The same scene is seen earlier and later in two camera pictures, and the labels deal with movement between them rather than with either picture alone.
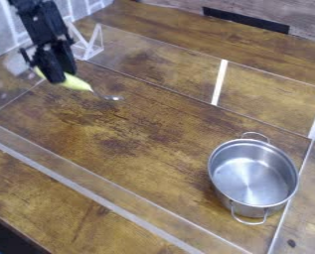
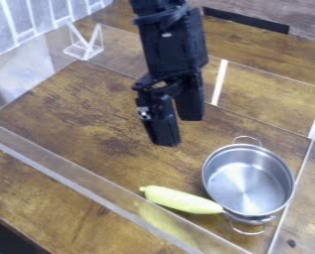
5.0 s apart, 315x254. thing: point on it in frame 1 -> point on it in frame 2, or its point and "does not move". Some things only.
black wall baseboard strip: (252, 22) does not move
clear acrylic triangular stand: (83, 49) does not move
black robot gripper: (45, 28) -> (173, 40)
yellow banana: (76, 82) -> (181, 200)
